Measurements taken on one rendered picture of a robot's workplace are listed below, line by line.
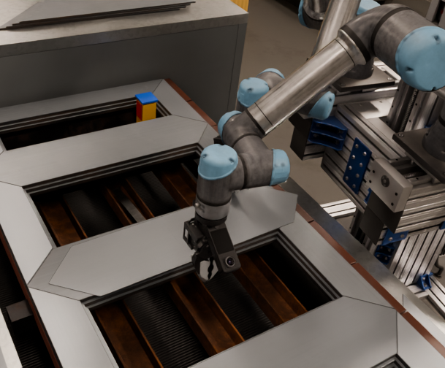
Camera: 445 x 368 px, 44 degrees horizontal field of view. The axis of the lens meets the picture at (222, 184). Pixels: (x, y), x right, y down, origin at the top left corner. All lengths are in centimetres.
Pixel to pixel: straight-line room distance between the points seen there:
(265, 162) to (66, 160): 75
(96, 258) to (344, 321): 61
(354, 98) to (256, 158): 89
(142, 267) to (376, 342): 57
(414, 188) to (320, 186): 159
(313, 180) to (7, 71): 183
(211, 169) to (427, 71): 46
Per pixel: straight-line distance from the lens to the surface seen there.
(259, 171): 113
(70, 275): 136
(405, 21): 119
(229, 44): 229
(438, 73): 117
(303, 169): 324
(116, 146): 176
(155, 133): 182
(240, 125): 123
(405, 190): 156
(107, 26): 204
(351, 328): 134
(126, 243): 143
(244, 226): 150
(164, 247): 142
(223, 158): 109
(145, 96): 194
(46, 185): 164
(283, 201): 161
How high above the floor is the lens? 185
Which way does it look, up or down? 38 degrees down
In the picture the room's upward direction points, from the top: 8 degrees clockwise
